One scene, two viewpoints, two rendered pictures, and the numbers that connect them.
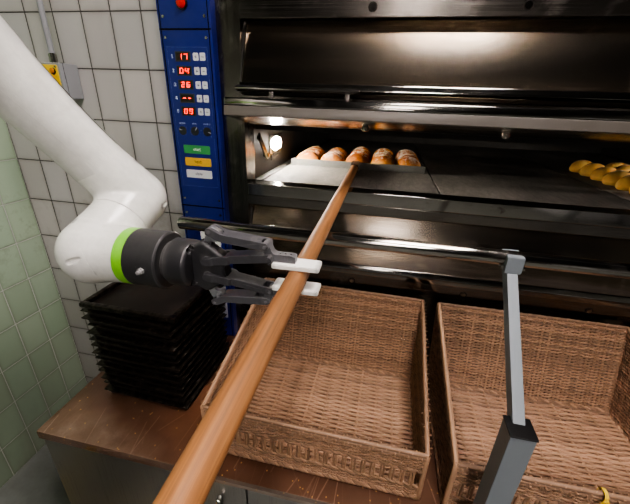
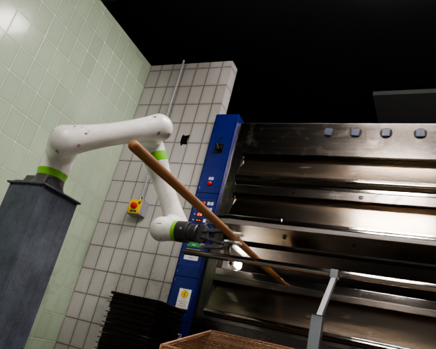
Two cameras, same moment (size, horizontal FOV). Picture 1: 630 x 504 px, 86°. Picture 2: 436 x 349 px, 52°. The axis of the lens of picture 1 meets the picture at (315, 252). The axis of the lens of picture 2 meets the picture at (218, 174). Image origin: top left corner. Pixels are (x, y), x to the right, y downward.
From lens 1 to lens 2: 1.51 m
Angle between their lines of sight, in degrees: 48
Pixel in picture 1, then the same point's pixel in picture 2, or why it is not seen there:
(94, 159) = (174, 203)
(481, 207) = (350, 291)
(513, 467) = (314, 334)
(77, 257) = (159, 224)
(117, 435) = not seen: outside the picture
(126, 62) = not seen: hidden behind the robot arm
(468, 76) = (336, 222)
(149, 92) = not seen: hidden behind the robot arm
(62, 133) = (169, 192)
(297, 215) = (241, 291)
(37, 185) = (91, 260)
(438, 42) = (323, 208)
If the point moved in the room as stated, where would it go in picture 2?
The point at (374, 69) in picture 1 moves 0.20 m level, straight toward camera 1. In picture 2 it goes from (292, 216) to (285, 202)
